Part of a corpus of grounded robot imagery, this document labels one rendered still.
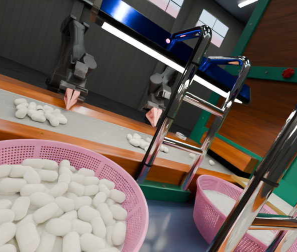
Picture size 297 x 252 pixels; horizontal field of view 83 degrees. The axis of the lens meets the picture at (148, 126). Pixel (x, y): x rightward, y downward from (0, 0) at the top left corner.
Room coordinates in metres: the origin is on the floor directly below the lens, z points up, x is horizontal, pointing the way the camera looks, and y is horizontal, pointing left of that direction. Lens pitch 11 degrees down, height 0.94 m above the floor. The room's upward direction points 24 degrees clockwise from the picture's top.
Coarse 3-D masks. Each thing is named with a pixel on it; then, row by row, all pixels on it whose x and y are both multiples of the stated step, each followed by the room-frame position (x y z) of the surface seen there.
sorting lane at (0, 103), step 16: (0, 96) 0.48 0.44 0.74; (16, 96) 0.54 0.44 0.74; (0, 112) 0.39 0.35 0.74; (64, 112) 0.59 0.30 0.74; (48, 128) 0.42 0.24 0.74; (64, 128) 0.46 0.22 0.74; (80, 128) 0.51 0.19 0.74; (96, 128) 0.57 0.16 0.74; (112, 128) 0.66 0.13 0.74; (128, 128) 0.76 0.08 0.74; (112, 144) 0.50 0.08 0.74; (128, 144) 0.56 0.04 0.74; (176, 160) 0.62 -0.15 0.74; (208, 160) 0.83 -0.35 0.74
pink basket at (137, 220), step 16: (0, 144) 0.24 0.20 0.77; (16, 144) 0.26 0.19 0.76; (32, 144) 0.28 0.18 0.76; (48, 144) 0.30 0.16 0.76; (64, 144) 0.32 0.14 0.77; (0, 160) 0.24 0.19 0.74; (96, 160) 0.33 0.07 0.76; (96, 176) 0.32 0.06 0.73; (112, 176) 0.32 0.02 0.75; (128, 176) 0.31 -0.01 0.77; (128, 192) 0.29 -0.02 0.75; (128, 208) 0.26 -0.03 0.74; (144, 208) 0.24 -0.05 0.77; (128, 224) 0.24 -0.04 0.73; (144, 224) 0.20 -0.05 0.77; (128, 240) 0.20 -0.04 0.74
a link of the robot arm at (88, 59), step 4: (68, 56) 0.73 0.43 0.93; (84, 56) 0.66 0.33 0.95; (88, 56) 0.68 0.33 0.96; (92, 56) 0.70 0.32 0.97; (68, 60) 0.72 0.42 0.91; (76, 60) 0.70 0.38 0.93; (80, 60) 0.69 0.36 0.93; (84, 60) 0.65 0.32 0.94; (88, 60) 0.67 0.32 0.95; (92, 60) 0.69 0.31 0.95; (68, 64) 0.71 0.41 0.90; (72, 64) 0.71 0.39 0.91; (88, 64) 0.66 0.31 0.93; (92, 64) 0.67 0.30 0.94; (72, 68) 0.72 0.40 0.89; (88, 68) 0.66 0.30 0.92; (92, 68) 0.67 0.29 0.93; (88, 72) 0.68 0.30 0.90
